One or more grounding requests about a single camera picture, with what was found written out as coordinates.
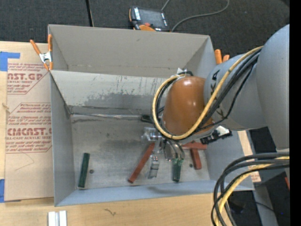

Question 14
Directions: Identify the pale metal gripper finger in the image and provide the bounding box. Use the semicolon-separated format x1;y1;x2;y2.
148;156;161;179

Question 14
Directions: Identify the red-brown flat block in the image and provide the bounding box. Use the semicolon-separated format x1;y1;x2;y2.
182;142;208;150
127;142;156;184
190;148;203;170

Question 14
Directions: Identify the dark green flat block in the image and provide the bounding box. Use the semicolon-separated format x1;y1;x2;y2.
78;153;91;189
172;165;182;183

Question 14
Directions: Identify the grey metal bin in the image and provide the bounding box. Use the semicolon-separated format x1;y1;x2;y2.
48;24;256;207

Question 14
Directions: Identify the brown cardboard board, red print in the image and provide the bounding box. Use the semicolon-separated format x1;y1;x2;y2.
0;40;55;202

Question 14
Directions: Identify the black cylinder on white bracket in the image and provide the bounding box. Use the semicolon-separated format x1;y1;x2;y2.
199;125;233;145

